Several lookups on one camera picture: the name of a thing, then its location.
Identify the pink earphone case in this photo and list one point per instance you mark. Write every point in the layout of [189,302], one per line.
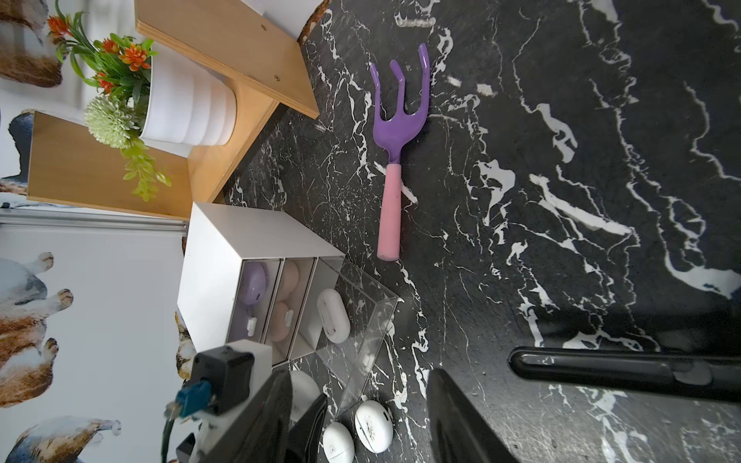
[289,281]
[280,324]

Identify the white potted plant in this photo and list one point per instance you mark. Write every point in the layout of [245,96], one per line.
[146,93]

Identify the white mini drawer cabinet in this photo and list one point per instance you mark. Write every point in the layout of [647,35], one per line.
[219,239]

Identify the white earphone case oval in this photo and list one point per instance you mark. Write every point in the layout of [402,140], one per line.
[333,316]

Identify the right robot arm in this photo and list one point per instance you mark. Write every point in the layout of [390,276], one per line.
[696,377]

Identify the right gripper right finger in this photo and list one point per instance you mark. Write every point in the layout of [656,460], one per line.
[458,431]

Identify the purple pink toy rake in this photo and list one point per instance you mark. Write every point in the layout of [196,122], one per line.
[392,135]

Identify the purple earphone case top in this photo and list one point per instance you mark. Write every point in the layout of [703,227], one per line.
[253,283]

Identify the white earphone case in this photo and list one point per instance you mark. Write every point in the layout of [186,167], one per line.
[338,444]
[305,392]
[374,426]

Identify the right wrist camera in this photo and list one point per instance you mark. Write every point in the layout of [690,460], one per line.
[222,379]

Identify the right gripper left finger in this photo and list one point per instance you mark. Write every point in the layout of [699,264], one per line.
[255,431]

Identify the wooden shelf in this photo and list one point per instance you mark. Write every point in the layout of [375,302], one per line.
[216,70]

